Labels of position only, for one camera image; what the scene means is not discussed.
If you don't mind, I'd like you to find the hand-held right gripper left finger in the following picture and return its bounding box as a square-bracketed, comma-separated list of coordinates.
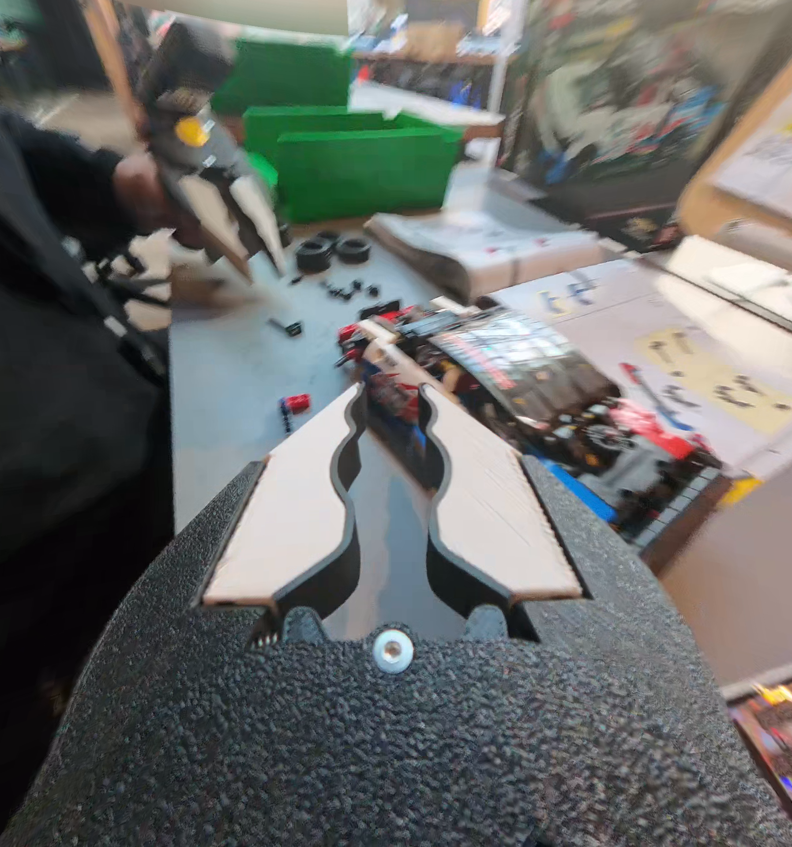
[203, 382, 369, 622]

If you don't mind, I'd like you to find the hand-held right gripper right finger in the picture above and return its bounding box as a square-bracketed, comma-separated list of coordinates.
[420, 384, 583, 622]

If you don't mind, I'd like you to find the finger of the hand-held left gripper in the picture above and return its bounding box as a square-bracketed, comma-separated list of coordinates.
[232, 173, 289, 277]
[169, 173, 256, 284]

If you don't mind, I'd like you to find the toy brick car model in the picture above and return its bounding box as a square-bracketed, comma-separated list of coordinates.
[335, 299, 731, 553]

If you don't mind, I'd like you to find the person's left forearm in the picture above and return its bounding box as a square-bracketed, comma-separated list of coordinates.
[0, 112, 128, 239]

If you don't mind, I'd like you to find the person's left hand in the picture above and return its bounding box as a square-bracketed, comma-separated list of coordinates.
[113, 154, 199, 247]

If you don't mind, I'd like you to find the red angled beam assembly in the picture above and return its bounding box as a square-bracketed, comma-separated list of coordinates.
[278, 394, 312, 434]

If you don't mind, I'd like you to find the green plastic bin with dividers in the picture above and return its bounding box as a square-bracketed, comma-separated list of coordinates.
[242, 105, 466, 225]

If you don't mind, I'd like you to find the open instruction booklet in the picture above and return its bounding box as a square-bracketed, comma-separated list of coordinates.
[364, 210, 792, 474]

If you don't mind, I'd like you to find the person's black clothing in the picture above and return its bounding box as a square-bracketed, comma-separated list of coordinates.
[0, 99, 175, 847]

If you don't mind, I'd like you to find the black toy car box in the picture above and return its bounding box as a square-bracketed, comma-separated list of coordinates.
[498, 0, 787, 254]

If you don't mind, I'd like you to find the dark colourful box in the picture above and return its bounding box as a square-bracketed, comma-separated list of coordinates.
[723, 671, 792, 847]

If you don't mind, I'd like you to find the wooden-edged board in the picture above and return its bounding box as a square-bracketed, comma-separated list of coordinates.
[675, 30, 792, 255]

